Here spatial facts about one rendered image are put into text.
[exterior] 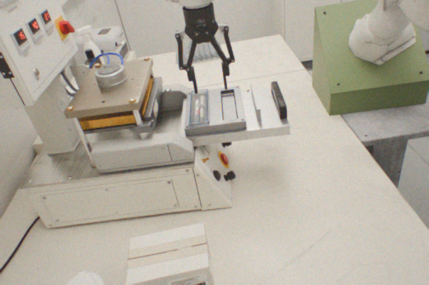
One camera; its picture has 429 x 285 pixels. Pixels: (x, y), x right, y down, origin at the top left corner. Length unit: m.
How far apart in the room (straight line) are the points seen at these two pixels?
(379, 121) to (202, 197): 0.70
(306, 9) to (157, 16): 1.36
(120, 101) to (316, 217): 0.59
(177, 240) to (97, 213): 0.29
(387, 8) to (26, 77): 0.97
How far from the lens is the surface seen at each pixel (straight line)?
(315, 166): 1.12
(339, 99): 1.33
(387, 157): 1.65
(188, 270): 0.80
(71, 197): 1.03
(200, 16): 0.84
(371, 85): 1.34
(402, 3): 1.09
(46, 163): 1.08
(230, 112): 0.97
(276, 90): 0.99
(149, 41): 3.52
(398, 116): 1.38
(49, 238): 1.13
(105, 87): 0.95
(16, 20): 0.90
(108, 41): 1.88
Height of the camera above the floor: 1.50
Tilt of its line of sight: 34 degrees down
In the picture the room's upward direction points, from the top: 9 degrees counter-clockwise
